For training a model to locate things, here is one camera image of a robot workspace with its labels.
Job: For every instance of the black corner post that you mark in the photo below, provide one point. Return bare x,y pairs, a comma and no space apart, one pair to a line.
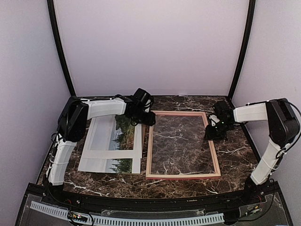
59,47
243,49

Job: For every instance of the right black corner post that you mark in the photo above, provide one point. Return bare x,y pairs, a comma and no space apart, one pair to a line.
243,49

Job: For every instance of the white slotted cable duct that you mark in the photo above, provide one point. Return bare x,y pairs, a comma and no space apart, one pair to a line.
126,218

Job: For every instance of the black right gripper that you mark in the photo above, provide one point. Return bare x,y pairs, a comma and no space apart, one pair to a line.
209,133

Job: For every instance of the left black corner post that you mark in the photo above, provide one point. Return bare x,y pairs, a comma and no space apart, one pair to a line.
59,47

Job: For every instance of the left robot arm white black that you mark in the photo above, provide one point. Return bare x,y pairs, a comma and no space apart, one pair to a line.
73,119

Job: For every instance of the clear acrylic sheet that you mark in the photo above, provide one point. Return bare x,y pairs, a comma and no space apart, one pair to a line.
181,146

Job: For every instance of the white photo mat board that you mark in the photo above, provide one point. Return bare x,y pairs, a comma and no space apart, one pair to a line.
119,154

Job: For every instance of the landscape photo print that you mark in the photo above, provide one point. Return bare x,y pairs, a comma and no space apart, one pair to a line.
112,133

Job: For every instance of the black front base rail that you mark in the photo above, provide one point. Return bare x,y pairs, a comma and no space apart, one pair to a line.
219,202

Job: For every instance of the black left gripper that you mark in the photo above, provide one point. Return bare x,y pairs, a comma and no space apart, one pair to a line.
149,120

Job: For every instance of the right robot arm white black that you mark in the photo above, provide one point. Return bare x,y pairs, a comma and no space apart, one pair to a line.
284,129

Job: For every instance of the wooden pink picture frame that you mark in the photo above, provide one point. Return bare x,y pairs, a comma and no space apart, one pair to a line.
183,176

